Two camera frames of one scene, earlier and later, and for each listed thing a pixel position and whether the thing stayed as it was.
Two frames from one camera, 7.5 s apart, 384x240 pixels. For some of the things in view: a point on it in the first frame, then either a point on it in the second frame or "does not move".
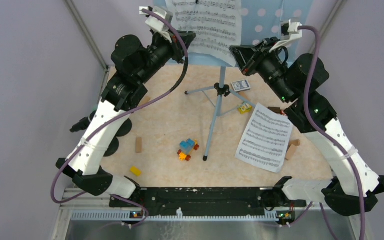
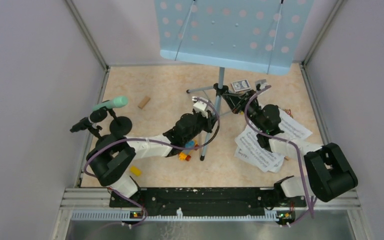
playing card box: [241, 85] does not move
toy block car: [187, 148] does not move
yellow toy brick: [135, 170] does not move
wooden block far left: [145, 99] does not move
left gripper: [176, 47] → [209, 122]
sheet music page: [217, 24] → [292, 127]
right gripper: [242, 54] → [237, 101]
